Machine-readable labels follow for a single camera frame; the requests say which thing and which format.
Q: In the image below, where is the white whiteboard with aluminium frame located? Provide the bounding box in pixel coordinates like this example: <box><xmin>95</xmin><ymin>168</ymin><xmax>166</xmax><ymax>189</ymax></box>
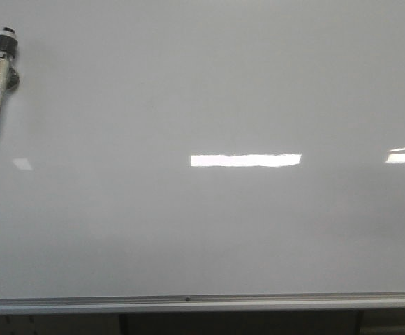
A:
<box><xmin>0</xmin><ymin>1</ymin><xmax>405</xmax><ymax>314</ymax></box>

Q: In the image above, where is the white black whiteboard marker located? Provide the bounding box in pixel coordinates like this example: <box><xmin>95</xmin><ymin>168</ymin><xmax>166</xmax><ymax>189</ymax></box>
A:
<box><xmin>0</xmin><ymin>27</ymin><xmax>20</xmax><ymax>114</ymax></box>

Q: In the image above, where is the grey pegboard panel under board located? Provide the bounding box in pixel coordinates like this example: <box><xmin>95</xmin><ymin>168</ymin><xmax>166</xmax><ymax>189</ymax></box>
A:
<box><xmin>0</xmin><ymin>314</ymin><xmax>121</xmax><ymax>334</ymax></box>

